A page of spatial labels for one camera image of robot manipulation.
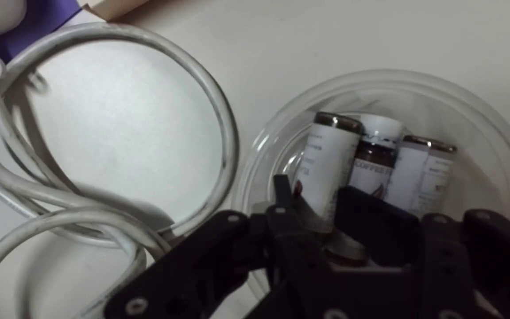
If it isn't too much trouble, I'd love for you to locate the white coiled power strip cable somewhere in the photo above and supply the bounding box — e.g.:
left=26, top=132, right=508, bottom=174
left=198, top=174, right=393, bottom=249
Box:
left=0, top=22, right=242, bottom=319

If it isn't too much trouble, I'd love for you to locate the clear plastic round container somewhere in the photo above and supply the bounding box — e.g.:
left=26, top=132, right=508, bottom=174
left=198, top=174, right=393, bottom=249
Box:
left=230, top=68, right=510, bottom=298

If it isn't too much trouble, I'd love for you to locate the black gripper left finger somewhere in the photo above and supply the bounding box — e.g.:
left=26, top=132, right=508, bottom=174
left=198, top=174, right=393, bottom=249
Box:
left=102, top=174, right=334, bottom=319

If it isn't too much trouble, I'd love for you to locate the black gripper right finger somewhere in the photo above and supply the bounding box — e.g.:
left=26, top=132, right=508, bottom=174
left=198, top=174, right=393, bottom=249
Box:
left=332, top=185, right=510, bottom=319

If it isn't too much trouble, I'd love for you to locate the light wooden compartment tray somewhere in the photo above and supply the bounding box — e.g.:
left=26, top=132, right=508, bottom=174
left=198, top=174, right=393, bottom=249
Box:
left=83, top=0, right=152, bottom=24

